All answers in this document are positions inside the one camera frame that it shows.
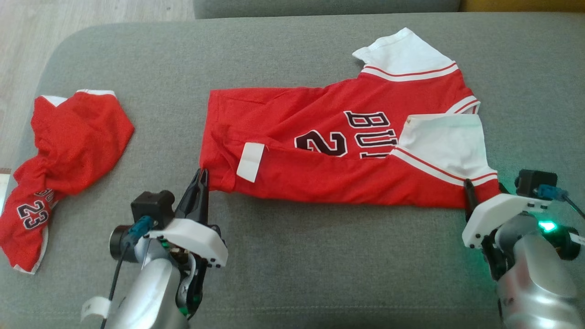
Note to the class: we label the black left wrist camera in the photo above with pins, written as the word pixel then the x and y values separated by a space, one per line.
pixel 151 205

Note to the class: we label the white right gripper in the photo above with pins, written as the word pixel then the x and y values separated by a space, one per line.
pixel 493 210

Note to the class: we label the red basketball shorts number 23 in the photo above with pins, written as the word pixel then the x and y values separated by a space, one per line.
pixel 77 137

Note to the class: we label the red and white Bulls jersey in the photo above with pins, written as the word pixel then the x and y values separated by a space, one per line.
pixel 297 119

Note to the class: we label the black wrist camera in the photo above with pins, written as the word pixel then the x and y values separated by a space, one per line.
pixel 151 205
pixel 534 183

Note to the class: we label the grey sofa seat cushion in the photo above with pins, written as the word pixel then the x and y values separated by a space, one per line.
pixel 320 256

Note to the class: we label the yellow cushion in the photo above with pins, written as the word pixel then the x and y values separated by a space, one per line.
pixel 521 4

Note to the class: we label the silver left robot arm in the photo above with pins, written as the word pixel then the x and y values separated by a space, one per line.
pixel 146 292

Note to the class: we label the grey sofa back cushion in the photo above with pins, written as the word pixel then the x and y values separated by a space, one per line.
pixel 320 8

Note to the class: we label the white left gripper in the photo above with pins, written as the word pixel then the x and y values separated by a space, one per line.
pixel 196 237

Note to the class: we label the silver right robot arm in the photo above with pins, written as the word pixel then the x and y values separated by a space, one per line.
pixel 534 274

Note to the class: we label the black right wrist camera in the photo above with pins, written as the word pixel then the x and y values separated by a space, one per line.
pixel 534 183

